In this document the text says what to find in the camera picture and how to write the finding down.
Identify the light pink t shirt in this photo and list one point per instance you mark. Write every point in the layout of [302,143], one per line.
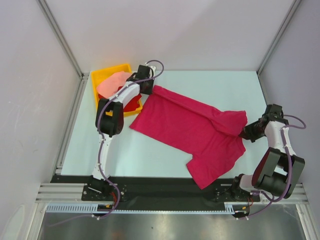
[110,85]

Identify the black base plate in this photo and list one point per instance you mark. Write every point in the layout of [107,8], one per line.
[155,191]

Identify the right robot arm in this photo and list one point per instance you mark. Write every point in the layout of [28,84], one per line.
[280,168]

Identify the red t shirt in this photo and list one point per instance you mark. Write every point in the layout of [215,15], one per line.
[132,102]

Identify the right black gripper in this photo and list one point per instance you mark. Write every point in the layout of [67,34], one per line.
[247,134]

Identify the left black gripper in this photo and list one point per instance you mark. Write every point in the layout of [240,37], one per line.
[149,91]

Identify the left aluminium frame post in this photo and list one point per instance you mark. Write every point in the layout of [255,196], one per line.
[54,25]

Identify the yellow plastic bin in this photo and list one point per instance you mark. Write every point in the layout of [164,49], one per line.
[99,75]

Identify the right aluminium frame post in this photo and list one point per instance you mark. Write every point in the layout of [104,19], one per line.
[279,34]

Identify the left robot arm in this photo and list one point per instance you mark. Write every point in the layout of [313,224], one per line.
[110,120]

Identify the aluminium frame post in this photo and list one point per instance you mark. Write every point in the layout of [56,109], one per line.
[279,34]
[54,25]

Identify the magenta t shirt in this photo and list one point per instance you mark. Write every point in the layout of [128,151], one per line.
[210,135]

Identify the white slotted cable duct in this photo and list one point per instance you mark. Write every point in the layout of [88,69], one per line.
[103,208]

